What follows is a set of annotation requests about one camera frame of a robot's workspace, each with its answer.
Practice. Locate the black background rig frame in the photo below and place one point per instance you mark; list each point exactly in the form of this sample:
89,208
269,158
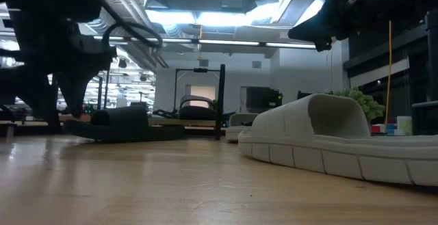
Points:
200,70

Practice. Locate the small blue box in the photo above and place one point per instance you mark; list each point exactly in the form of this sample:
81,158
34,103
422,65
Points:
391,130

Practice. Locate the wooden shelf with black frame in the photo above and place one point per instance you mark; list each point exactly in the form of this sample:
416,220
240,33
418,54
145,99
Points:
220,102

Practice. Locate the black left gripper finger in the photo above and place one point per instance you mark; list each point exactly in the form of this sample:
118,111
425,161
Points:
75,88
31,88

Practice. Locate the small red box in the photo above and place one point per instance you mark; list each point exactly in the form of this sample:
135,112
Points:
376,129

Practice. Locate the black cabinet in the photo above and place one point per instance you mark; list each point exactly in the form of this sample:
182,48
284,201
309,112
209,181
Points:
263,98

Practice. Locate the pale green plant white pot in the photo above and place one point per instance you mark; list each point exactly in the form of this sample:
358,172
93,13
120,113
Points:
369,105

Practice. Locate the long ceiling light bar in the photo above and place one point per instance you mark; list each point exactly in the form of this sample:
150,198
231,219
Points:
226,42

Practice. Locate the black rubber slide sandal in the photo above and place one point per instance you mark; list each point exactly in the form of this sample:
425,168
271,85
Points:
196,113
116,122

